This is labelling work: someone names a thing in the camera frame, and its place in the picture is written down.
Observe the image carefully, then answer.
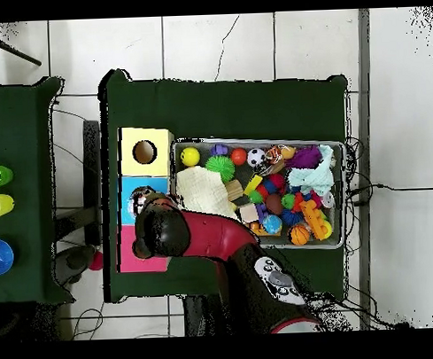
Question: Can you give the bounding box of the cream knitted cloth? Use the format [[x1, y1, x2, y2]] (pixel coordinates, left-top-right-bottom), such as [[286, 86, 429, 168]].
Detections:
[[174, 165, 240, 222]]

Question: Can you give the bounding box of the mint knitted cloth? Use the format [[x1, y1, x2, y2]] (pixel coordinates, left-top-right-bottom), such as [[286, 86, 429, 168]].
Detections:
[[285, 144, 336, 199]]

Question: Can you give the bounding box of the silver mesh bin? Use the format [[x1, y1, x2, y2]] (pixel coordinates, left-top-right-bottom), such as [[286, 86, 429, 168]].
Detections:
[[166, 131, 349, 255]]

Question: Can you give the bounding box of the wooden box with three holes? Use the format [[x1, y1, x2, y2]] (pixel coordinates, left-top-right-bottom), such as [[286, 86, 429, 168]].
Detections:
[[111, 124, 180, 274]]

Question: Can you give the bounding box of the plain orange ball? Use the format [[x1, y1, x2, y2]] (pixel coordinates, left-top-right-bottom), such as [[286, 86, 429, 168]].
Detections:
[[229, 146, 248, 167]]

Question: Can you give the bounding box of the yellow smiley ball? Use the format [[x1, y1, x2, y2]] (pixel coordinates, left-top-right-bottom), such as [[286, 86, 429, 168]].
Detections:
[[179, 146, 202, 168]]

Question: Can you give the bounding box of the toy soccer ball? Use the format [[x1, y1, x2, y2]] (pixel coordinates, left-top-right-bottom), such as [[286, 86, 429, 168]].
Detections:
[[245, 147, 267, 168]]

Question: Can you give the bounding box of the plain wooden cube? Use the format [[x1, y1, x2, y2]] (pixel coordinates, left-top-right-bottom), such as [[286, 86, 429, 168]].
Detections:
[[237, 203, 259, 224]]

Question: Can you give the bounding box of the brown toy football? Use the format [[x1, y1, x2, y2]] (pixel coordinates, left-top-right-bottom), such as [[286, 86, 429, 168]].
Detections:
[[265, 193, 285, 217]]

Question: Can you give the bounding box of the dark green table cloth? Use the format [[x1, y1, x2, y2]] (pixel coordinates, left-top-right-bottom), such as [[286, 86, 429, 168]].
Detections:
[[96, 60, 356, 304], [0, 74, 74, 307]]

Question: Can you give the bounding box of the blue globe ball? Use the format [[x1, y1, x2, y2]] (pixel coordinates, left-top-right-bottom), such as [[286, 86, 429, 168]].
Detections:
[[262, 214, 283, 237]]

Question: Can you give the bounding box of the purple bumpy soft toy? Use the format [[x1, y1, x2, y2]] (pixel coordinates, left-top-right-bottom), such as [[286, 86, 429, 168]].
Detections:
[[283, 144, 324, 170]]

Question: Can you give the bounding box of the orange toy basketball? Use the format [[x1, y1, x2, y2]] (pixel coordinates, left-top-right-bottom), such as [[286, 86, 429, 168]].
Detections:
[[287, 223, 312, 247]]

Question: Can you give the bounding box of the large orange toy brick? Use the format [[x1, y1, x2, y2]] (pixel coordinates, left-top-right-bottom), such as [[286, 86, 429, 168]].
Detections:
[[298, 199, 334, 242]]

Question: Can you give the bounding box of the black stand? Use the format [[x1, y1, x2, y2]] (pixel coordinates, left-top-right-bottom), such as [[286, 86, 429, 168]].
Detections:
[[50, 119, 104, 248]]

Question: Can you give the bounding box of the red round knob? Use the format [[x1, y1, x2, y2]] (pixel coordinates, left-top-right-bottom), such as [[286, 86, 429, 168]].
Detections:
[[87, 250, 104, 272]]

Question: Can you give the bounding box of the green plastic cup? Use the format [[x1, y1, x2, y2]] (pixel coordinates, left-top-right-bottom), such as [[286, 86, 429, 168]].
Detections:
[[0, 161, 15, 190]]

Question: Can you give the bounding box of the yellow plastic cup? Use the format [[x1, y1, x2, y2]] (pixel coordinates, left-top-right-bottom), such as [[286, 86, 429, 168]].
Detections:
[[0, 192, 16, 220]]

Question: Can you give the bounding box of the blue plastic cup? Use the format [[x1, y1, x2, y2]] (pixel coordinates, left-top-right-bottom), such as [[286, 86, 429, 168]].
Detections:
[[0, 238, 16, 276]]

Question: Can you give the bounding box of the black tripod leg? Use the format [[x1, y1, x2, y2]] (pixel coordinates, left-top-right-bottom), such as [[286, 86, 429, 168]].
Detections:
[[0, 32, 43, 68]]

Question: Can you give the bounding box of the green stringy puffer ball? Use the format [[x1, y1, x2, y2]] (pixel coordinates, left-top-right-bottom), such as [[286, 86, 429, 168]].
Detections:
[[205, 154, 237, 183]]

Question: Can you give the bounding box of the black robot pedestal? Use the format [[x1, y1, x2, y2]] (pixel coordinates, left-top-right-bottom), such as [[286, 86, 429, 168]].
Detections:
[[182, 293, 227, 338]]

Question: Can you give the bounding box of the black cable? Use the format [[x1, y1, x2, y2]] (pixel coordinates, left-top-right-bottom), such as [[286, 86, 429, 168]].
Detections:
[[351, 181, 433, 197], [69, 301, 106, 340]]

